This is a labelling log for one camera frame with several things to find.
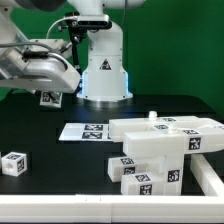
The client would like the white L-shaped border fence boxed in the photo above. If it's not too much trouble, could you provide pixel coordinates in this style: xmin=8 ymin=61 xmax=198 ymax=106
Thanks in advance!
xmin=0 ymin=154 xmax=224 ymax=224

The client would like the white chair seat part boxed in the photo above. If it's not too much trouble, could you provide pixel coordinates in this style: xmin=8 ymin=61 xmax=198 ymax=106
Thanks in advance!
xmin=146 ymin=111 xmax=185 ymax=195

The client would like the black camera on stand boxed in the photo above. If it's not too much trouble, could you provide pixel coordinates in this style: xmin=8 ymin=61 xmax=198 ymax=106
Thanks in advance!
xmin=58 ymin=12 xmax=112 ymax=33

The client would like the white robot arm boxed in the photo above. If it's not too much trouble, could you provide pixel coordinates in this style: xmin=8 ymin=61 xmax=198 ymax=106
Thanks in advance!
xmin=0 ymin=0 xmax=146 ymax=102

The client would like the white cube nut with tag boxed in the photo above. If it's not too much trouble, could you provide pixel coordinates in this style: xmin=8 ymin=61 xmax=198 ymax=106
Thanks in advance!
xmin=40 ymin=92 xmax=62 ymax=108

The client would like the grey cable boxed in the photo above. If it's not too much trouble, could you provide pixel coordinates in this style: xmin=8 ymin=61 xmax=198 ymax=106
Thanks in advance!
xmin=0 ymin=17 xmax=73 ymax=71

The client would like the white cube nut far left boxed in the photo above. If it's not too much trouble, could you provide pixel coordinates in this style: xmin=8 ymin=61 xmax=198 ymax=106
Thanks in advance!
xmin=1 ymin=152 xmax=27 ymax=177

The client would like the white flat chair back panel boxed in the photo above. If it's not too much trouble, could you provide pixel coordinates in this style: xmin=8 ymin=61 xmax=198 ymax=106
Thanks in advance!
xmin=59 ymin=123 xmax=110 ymax=141

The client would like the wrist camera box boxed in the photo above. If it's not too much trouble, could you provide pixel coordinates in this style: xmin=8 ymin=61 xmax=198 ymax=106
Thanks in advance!
xmin=22 ymin=39 xmax=72 ymax=59

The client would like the white long side bar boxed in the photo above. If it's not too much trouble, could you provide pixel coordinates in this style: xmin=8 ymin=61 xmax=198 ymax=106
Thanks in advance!
xmin=123 ymin=127 xmax=224 ymax=158
xmin=109 ymin=116 xmax=224 ymax=142

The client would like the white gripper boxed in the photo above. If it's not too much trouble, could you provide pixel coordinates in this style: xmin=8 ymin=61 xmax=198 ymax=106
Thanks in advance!
xmin=0 ymin=54 xmax=80 ymax=93

